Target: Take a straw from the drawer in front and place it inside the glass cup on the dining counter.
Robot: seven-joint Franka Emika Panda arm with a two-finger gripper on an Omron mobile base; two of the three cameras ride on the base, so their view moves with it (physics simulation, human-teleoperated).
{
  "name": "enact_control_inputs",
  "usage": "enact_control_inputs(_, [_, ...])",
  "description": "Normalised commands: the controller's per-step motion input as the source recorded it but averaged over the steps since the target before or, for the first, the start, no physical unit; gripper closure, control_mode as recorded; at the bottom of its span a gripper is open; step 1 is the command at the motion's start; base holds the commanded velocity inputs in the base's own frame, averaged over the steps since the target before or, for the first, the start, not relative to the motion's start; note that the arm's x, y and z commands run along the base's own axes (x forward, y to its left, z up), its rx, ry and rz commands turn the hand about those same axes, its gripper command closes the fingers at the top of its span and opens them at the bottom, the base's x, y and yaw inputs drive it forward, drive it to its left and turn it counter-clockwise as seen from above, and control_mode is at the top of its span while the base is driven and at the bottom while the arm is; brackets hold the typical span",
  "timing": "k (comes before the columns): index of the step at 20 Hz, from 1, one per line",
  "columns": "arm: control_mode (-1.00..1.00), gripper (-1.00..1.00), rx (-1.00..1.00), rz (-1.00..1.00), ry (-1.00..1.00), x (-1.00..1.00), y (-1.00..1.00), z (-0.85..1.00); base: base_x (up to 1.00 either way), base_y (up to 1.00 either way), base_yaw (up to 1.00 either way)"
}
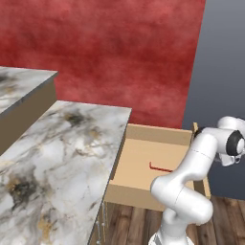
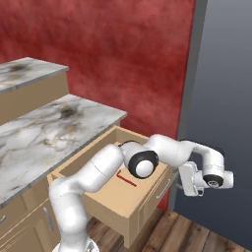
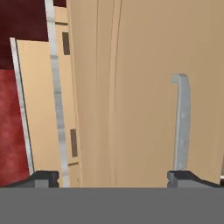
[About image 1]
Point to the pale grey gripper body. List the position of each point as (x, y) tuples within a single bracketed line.
[(229, 160)]

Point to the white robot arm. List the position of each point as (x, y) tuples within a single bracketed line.
[(178, 191)]

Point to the red bent straw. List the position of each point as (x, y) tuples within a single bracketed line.
[(159, 168)]

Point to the open tan wooden drawer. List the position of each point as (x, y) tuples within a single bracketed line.
[(140, 159)]

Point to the brown raised counter side panel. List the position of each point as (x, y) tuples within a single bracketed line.
[(22, 121)]

